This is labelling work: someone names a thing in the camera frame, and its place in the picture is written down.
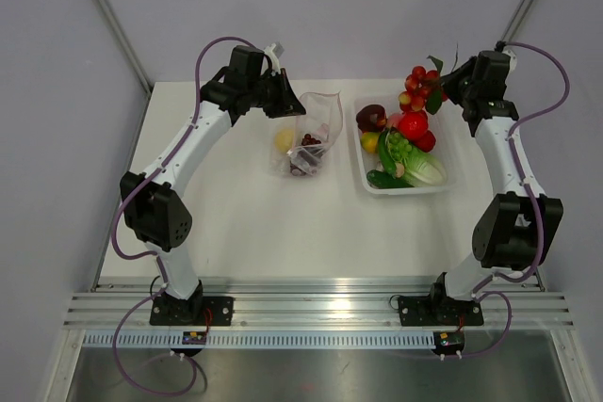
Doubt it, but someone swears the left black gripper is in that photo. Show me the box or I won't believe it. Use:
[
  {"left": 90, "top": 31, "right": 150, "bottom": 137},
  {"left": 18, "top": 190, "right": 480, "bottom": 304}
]
[{"left": 246, "top": 68, "right": 305, "bottom": 119}]

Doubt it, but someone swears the strawberry bunch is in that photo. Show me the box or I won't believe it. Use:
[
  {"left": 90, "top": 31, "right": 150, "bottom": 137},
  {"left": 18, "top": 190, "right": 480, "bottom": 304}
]
[{"left": 398, "top": 55, "right": 448, "bottom": 116}]

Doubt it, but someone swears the yellow lemon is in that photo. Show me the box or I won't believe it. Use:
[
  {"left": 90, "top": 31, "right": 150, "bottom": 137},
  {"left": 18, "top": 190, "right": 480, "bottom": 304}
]
[{"left": 273, "top": 128, "right": 295, "bottom": 154}]

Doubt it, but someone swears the white plastic basket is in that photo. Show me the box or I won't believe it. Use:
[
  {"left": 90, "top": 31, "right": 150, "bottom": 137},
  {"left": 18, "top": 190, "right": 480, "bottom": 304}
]
[{"left": 347, "top": 94, "right": 458, "bottom": 196}]

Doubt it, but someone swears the clear zip top bag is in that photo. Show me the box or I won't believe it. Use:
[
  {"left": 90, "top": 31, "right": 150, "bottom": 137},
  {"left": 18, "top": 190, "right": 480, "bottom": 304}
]
[{"left": 269, "top": 91, "right": 343, "bottom": 177}]

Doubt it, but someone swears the purple grape bunch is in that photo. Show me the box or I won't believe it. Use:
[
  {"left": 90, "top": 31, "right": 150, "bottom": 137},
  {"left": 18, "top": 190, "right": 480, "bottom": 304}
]
[{"left": 287, "top": 133, "right": 326, "bottom": 177}]

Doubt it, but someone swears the dark red apple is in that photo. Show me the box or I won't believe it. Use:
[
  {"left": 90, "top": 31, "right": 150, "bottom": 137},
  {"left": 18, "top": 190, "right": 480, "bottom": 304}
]
[{"left": 355, "top": 105, "right": 387, "bottom": 133}]

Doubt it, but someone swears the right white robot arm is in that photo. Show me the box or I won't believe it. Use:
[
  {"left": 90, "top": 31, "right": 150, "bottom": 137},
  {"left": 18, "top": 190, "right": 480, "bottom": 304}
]
[{"left": 425, "top": 41, "right": 563, "bottom": 326}]

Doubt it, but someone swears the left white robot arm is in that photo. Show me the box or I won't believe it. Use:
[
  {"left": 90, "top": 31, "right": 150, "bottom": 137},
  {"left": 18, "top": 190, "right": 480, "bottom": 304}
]
[{"left": 113, "top": 39, "right": 306, "bottom": 327}]

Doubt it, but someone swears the red bell pepper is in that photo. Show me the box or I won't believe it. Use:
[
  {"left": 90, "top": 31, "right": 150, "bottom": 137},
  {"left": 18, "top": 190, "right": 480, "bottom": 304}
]
[{"left": 414, "top": 130, "right": 436, "bottom": 153}]

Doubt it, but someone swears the white bun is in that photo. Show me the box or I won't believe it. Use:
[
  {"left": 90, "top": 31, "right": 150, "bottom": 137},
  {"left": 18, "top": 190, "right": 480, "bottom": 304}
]
[{"left": 401, "top": 148, "right": 448, "bottom": 187}]

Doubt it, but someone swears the small orange yellow fruit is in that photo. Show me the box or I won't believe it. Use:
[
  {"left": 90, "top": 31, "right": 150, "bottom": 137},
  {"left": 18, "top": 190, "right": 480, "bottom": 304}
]
[{"left": 360, "top": 132, "right": 380, "bottom": 154}]

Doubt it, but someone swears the white garlic bulb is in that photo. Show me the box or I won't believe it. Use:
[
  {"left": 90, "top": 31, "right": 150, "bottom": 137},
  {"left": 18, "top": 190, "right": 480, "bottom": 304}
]
[{"left": 394, "top": 162, "right": 405, "bottom": 179}]

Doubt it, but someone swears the green pepper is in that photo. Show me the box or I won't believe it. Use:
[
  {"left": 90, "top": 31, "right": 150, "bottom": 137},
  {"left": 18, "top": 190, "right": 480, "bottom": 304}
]
[{"left": 377, "top": 131, "right": 400, "bottom": 179}]

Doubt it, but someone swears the green cucumber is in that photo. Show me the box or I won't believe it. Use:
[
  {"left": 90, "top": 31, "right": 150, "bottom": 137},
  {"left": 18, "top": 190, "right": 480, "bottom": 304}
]
[{"left": 367, "top": 169, "right": 413, "bottom": 189}]

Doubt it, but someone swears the left small circuit board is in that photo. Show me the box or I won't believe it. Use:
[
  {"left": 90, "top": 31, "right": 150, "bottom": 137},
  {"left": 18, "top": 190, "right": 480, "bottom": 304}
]
[{"left": 182, "top": 331, "right": 206, "bottom": 345}]

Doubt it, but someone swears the small circuit board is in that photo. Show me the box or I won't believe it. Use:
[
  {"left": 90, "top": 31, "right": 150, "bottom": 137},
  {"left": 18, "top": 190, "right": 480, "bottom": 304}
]
[
  {"left": 182, "top": 331, "right": 206, "bottom": 345},
  {"left": 434, "top": 331, "right": 465, "bottom": 354}
]

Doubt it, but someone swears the right small circuit board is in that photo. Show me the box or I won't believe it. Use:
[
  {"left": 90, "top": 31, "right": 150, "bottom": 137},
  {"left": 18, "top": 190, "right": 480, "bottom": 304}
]
[{"left": 434, "top": 331, "right": 465, "bottom": 354}]

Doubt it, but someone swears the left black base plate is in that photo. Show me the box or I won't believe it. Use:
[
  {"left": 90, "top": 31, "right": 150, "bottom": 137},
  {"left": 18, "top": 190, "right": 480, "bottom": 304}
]
[{"left": 149, "top": 296, "right": 234, "bottom": 327}]

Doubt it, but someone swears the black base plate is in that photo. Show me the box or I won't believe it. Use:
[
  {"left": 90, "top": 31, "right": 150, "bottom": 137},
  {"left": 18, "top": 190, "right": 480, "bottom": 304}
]
[
  {"left": 398, "top": 296, "right": 484, "bottom": 327},
  {"left": 149, "top": 296, "right": 234, "bottom": 327}
]

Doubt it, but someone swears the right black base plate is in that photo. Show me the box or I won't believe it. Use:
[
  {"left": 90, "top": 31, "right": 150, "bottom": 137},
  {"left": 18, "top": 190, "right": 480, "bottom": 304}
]
[{"left": 398, "top": 296, "right": 484, "bottom": 327}]

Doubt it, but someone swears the left aluminium frame post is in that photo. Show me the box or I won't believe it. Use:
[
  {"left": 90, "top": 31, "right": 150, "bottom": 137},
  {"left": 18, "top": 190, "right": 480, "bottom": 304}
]
[{"left": 92, "top": 0, "right": 154, "bottom": 99}]

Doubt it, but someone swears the aluminium mounting rail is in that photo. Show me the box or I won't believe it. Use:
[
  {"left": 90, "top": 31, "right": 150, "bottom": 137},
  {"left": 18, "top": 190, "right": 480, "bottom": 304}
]
[{"left": 63, "top": 277, "right": 574, "bottom": 330}]

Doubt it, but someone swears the white slotted cable duct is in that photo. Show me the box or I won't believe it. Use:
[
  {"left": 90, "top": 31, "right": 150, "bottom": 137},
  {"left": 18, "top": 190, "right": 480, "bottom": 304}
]
[{"left": 83, "top": 330, "right": 435, "bottom": 350}]

